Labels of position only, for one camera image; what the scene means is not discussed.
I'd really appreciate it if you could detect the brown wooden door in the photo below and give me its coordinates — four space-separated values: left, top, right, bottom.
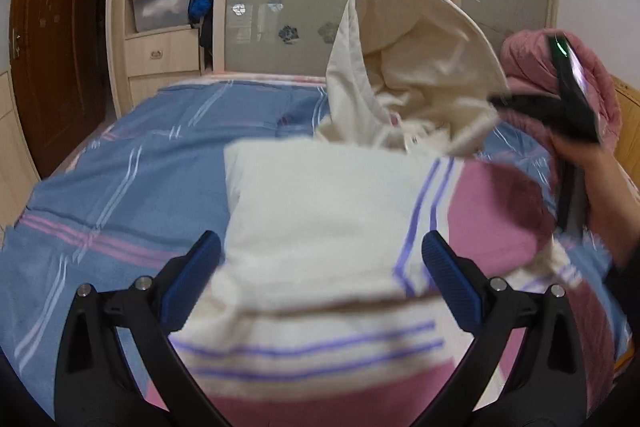
9 0 113 165

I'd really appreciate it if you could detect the person's right forearm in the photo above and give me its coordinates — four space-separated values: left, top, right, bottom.
587 179 640 288

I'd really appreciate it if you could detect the light wooden cabinet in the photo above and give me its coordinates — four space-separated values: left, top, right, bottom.
0 69 41 228

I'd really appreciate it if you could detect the white and pink hooded jacket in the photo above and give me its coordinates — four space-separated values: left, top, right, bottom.
145 0 631 427

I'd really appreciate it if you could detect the wooden bed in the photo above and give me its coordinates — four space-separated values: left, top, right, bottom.
609 74 640 180

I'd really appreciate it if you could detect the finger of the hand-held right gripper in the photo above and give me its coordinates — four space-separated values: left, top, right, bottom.
487 92 567 128

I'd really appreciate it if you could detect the wardrobe drawer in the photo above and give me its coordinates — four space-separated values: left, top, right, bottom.
124 29 201 75

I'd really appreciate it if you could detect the blue garment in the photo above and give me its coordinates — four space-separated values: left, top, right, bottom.
187 0 216 28

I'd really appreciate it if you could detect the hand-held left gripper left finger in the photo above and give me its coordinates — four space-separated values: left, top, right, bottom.
54 229 233 427

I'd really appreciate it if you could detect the blue striped blanket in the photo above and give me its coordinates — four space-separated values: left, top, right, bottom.
0 77 631 408

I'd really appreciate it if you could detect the rolled pink quilt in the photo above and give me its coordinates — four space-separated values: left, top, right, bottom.
500 28 623 158

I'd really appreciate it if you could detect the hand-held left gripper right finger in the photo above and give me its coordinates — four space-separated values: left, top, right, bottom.
421 229 588 427

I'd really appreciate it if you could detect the person's right hand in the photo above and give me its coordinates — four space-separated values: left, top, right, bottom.
550 134 626 220

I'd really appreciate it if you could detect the translucent storage box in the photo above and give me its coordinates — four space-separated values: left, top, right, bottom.
131 0 196 32

